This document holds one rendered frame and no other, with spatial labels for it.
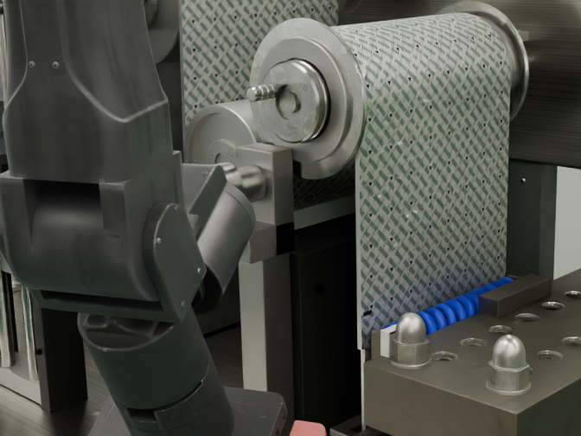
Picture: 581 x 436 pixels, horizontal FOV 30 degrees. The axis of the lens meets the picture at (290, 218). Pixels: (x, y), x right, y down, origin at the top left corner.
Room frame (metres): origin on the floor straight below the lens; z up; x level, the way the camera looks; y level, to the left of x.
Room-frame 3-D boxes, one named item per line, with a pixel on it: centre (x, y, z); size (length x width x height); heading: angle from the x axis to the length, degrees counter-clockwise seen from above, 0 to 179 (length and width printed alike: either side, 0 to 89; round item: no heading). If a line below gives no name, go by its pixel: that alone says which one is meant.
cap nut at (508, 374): (0.83, -0.18, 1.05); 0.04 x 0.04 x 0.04
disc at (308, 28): (0.99, -0.02, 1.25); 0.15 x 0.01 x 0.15; 45
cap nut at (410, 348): (0.89, -0.10, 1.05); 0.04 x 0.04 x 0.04
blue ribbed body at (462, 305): (1.02, -0.16, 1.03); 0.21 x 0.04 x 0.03; 135
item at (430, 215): (1.03, -0.14, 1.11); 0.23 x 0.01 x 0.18; 135
